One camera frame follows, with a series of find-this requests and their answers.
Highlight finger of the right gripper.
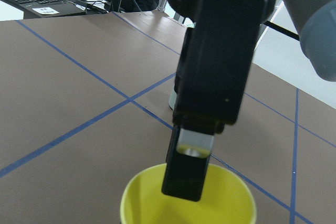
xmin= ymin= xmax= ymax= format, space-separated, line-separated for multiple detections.
xmin=162 ymin=6 xmax=261 ymax=201

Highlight yellow cup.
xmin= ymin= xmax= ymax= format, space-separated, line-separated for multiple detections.
xmin=120 ymin=164 xmax=257 ymax=223

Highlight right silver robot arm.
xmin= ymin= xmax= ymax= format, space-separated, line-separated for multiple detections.
xmin=162 ymin=0 xmax=335 ymax=201

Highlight light green cup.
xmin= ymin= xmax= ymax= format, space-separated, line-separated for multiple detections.
xmin=169 ymin=89 xmax=177 ymax=110

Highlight black labelled box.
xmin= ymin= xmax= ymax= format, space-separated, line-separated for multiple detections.
xmin=24 ymin=2 xmax=86 ymax=19

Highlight brown paper table cover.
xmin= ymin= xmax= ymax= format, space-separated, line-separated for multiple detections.
xmin=1 ymin=13 xmax=335 ymax=223

